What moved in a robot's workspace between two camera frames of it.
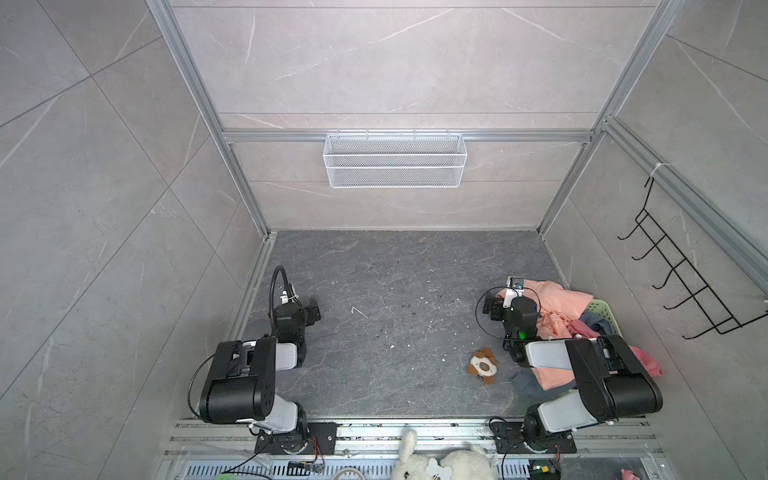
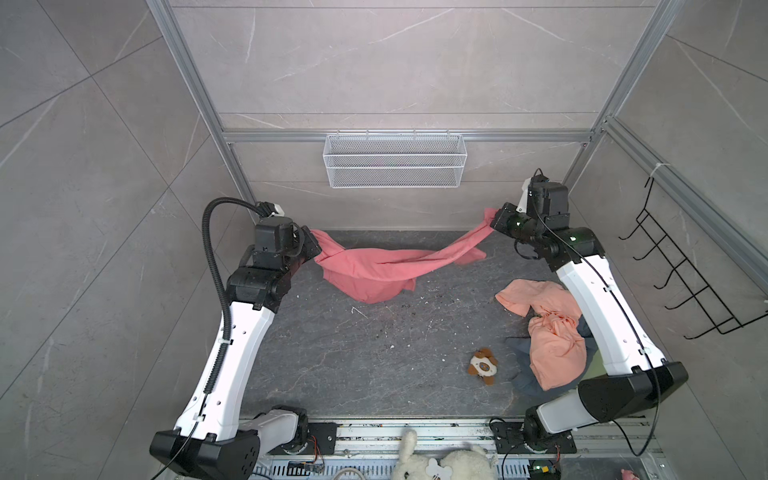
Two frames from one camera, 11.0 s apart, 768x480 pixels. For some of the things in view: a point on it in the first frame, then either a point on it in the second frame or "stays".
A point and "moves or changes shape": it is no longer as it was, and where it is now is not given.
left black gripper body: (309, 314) -> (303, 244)
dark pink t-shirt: (648, 365) moves or changes shape
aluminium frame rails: (209, 449) stays
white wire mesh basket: (395, 160) stays
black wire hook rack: (717, 314) stays
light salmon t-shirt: (556, 307) stays
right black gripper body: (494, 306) -> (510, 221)
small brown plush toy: (483, 364) stays
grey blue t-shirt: (524, 378) stays
